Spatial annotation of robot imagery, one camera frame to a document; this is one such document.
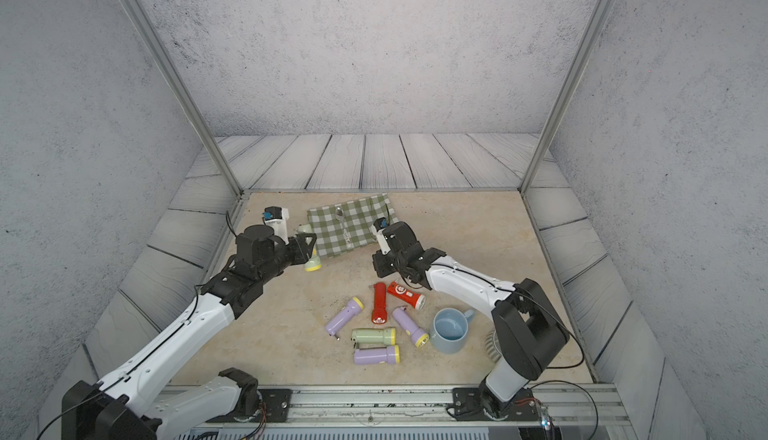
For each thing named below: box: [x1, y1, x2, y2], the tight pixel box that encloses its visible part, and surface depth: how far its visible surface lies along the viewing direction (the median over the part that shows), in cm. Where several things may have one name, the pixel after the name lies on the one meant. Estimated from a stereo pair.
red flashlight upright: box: [372, 282, 388, 325], surface depth 90 cm
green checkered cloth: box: [307, 193, 399, 258], surface depth 113 cm
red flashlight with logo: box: [387, 281, 427, 311], surface depth 91 cm
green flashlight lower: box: [351, 328, 396, 346], surface depth 83 cm
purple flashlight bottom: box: [354, 345, 401, 365], surface depth 80 cm
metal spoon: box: [335, 206, 352, 243], surface depth 113 cm
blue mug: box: [430, 307, 475, 354], surface depth 82 cm
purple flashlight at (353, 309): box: [325, 297, 365, 341], surface depth 88 cm
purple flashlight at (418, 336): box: [392, 306, 430, 348], surface depth 86 cm
